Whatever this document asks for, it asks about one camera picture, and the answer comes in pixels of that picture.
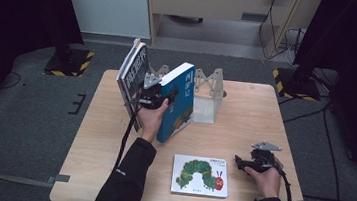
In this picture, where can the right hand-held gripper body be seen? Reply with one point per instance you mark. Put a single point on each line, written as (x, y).
(262, 159)

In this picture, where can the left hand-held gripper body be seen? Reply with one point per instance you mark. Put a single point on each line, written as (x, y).
(152, 96)

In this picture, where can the blue paperback book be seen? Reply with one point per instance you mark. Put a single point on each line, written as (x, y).
(178, 110)

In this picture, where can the dark illustrated magazine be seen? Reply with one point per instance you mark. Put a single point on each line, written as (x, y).
(135, 76)

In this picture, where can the grey expandable metal book rack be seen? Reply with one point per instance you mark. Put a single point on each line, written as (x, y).
(207, 96)

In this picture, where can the white caterpillar picture book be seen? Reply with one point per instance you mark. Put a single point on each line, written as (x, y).
(200, 176)

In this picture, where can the portrait cover magazine red label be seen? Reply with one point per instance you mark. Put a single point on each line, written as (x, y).
(128, 58)

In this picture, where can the person's left hand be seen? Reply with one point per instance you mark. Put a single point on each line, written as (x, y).
(150, 121)

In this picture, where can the person's right hand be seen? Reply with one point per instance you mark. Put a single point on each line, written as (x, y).
(266, 185)

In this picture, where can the black stand with striped base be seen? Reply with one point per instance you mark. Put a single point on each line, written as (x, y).
(68, 62)
(297, 83)

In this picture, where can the light wooden cabinet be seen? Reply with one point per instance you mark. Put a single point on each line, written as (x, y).
(217, 2)

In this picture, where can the white panel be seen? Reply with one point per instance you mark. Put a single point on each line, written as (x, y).
(109, 2)

